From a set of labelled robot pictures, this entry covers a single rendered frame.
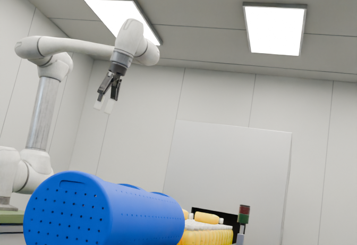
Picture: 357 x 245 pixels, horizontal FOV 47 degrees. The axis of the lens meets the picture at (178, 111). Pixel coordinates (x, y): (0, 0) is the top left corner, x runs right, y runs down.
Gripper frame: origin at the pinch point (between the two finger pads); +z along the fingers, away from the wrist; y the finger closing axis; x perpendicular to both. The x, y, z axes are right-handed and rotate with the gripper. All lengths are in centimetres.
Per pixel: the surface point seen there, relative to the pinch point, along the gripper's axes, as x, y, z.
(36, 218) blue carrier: -12, -52, 37
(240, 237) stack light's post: -75, 70, 40
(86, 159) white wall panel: 174, 483, 74
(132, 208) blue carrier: -35, -37, 28
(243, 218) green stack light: -73, 70, 30
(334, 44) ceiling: -122, 339, -174
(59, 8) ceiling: 222, 319, -112
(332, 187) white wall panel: -193, 447, -14
